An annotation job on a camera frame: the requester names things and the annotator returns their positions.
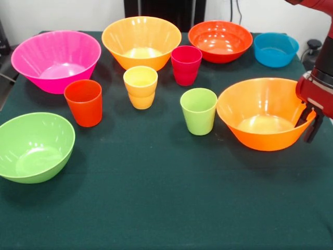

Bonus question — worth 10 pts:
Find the black wall cable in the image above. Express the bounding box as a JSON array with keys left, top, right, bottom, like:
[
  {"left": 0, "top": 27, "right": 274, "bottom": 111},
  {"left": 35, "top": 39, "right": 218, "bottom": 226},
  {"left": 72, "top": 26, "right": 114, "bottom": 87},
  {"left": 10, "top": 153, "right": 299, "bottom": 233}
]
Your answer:
[{"left": 230, "top": 0, "right": 243, "bottom": 26}]

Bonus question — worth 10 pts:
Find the pink plastic bowl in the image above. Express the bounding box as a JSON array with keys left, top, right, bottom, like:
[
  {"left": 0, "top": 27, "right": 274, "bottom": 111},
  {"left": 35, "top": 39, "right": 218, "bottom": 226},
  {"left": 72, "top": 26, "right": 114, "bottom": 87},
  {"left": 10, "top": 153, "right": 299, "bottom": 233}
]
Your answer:
[{"left": 10, "top": 30, "right": 102, "bottom": 94}]

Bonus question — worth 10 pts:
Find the red plastic bowl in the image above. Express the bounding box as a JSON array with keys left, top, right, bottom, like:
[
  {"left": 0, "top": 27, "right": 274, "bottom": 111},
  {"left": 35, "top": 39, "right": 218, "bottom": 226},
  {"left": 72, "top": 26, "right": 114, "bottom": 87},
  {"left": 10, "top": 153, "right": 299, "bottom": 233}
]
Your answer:
[{"left": 188, "top": 20, "right": 253, "bottom": 64}]

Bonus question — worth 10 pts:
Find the blue plastic bowl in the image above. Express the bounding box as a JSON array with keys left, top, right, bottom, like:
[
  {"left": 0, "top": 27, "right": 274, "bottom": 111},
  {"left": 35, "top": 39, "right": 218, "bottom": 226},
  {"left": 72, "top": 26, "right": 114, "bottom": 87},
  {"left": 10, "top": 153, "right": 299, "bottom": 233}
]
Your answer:
[{"left": 253, "top": 32, "right": 300, "bottom": 68}]

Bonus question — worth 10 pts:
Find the orange plastic bowl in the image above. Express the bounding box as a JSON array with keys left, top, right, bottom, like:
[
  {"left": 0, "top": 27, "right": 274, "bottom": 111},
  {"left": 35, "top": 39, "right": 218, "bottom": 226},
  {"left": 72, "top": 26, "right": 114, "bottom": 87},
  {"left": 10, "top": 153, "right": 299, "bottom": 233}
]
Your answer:
[
  {"left": 101, "top": 16, "right": 182, "bottom": 71},
  {"left": 216, "top": 77, "right": 317, "bottom": 152}
]

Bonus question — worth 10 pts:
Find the red plastic cup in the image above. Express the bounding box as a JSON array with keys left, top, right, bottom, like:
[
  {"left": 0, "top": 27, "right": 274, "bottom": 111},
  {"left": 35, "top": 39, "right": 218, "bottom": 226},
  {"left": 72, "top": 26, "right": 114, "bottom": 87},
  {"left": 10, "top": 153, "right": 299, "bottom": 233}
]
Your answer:
[{"left": 63, "top": 79, "right": 103, "bottom": 128}]

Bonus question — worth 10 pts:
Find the crimson plastic cup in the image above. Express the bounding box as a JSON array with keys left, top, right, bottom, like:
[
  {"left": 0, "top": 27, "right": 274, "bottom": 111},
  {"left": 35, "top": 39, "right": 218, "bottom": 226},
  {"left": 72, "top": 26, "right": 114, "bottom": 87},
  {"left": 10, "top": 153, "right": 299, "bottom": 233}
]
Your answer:
[{"left": 171, "top": 45, "right": 203, "bottom": 86}]

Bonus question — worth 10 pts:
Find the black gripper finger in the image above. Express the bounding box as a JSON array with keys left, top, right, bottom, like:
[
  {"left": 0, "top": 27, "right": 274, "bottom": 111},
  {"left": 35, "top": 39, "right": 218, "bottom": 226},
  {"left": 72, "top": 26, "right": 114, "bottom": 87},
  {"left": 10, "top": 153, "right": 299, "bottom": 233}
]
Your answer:
[
  {"left": 303, "top": 114, "right": 324, "bottom": 143},
  {"left": 294, "top": 105, "right": 315, "bottom": 129}
]

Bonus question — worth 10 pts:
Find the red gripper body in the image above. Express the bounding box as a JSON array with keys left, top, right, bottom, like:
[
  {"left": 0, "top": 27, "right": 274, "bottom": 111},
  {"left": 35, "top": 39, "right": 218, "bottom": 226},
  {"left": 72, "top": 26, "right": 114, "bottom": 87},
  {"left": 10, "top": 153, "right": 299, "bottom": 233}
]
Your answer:
[{"left": 296, "top": 74, "right": 333, "bottom": 120}]

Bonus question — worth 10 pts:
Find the yellow plastic cup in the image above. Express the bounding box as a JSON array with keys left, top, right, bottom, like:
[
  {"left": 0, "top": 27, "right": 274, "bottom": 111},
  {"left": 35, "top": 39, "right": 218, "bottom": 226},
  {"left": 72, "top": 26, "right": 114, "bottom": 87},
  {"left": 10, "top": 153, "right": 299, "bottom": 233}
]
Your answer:
[{"left": 123, "top": 66, "right": 159, "bottom": 110}]

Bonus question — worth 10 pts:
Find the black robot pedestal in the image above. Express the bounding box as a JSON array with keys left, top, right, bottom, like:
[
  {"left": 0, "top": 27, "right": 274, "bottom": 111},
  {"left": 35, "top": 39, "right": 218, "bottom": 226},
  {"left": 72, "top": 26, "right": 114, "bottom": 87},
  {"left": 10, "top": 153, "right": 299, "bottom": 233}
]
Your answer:
[{"left": 124, "top": 0, "right": 207, "bottom": 32}]

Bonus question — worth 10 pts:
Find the green plastic bowl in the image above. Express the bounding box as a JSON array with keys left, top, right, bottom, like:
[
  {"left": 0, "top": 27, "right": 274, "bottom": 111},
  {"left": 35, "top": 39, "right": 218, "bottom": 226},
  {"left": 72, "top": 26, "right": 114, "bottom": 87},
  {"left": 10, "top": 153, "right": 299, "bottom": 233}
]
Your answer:
[{"left": 0, "top": 112, "right": 76, "bottom": 184}]

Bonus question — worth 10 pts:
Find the dark green tablecloth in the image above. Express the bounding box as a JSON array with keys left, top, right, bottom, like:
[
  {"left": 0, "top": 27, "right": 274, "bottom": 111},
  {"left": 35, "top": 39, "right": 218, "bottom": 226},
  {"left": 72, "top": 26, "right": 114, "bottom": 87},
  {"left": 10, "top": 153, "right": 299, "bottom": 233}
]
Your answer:
[{"left": 0, "top": 30, "right": 333, "bottom": 250}]

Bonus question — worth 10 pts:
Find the green plastic cup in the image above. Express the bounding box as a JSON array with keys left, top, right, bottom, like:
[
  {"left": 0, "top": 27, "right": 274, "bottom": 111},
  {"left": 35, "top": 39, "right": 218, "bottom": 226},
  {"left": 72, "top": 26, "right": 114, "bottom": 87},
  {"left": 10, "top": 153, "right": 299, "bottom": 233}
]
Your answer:
[{"left": 180, "top": 87, "right": 218, "bottom": 136}]

